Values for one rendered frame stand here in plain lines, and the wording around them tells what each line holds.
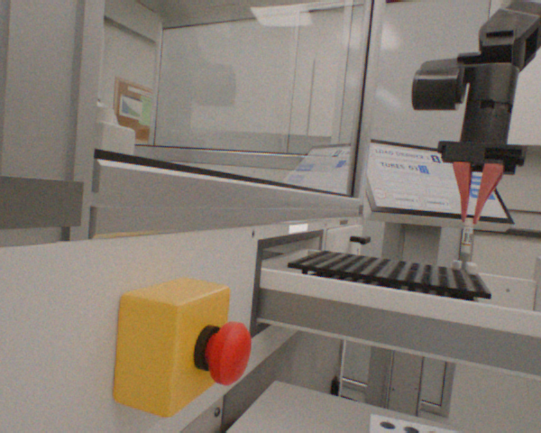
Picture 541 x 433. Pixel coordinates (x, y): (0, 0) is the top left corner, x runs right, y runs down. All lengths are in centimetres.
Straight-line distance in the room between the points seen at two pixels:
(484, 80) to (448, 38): 175
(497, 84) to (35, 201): 55
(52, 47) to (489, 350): 42
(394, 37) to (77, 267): 228
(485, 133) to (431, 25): 183
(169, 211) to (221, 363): 11
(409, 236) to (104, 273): 128
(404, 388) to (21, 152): 150
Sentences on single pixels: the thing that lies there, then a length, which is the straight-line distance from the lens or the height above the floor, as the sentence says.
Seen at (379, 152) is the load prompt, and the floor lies 115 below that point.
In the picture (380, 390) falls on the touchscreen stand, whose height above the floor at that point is 36.
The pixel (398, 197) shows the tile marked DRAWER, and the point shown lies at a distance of 136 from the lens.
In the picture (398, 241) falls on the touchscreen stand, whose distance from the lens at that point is 148.
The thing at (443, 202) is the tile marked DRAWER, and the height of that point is 101.
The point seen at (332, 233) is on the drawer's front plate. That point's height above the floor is 92.
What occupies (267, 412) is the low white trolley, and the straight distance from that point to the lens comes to 48.
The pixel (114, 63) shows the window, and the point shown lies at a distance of 30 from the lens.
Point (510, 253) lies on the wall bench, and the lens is 353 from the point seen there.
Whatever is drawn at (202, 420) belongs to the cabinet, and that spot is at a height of 75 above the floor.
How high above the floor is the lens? 98
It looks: 4 degrees down
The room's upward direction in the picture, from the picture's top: 5 degrees clockwise
